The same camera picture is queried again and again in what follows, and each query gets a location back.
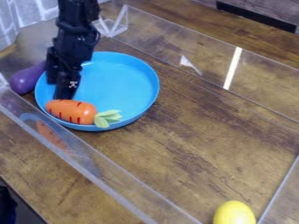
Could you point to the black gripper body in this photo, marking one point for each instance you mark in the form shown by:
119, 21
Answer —
73, 45

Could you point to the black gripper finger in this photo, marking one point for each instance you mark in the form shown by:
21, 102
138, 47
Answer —
67, 85
53, 70

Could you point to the orange toy carrot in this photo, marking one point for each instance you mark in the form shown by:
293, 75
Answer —
82, 113

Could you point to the blue plastic plate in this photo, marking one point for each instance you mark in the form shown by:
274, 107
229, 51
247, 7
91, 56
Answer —
117, 81

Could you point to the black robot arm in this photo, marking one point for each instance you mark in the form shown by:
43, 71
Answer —
78, 12

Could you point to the purple toy eggplant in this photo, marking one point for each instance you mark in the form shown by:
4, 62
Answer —
25, 79

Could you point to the white curtain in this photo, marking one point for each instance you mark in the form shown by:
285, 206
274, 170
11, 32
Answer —
19, 13

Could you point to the yellow toy lemon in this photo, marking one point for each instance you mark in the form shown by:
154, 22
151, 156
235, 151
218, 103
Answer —
234, 212

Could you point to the clear acrylic enclosure wall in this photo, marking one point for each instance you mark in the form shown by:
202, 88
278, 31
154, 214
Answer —
217, 141

